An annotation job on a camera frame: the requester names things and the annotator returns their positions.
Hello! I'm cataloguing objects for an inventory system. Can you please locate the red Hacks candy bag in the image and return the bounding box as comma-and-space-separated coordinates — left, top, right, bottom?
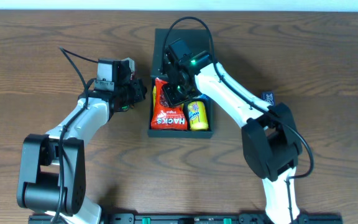
150, 78, 188, 131

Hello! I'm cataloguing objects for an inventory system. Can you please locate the blue Eclipse mint tin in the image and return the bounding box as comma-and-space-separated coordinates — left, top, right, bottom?
261, 91, 275, 105

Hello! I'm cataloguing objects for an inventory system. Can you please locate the dark green box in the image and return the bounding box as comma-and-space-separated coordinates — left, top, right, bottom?
147, 28, 214, 139

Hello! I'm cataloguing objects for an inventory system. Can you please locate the yellow snack bag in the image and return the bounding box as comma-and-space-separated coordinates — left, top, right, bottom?
152, 86, 157, 110

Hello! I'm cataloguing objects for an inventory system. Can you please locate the blue Oreo cookie pack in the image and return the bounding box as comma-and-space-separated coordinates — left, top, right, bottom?
194, 94, 209, 101

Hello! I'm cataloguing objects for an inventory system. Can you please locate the yellow candy roll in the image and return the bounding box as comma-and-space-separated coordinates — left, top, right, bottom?
187, 101, 209, 131

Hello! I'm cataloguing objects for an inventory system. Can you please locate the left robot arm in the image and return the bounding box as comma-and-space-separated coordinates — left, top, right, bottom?
16, 58, 147, 223

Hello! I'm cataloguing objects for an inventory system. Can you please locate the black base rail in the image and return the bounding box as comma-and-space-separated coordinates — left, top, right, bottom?
28, 212, 344, 224

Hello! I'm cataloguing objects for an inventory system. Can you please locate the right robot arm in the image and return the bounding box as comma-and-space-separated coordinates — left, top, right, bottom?
162, 39, 303, 223

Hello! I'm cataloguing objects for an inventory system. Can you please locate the KitKat Milo chunky bar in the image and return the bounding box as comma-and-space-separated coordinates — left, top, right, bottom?
126, 57, 135, 80

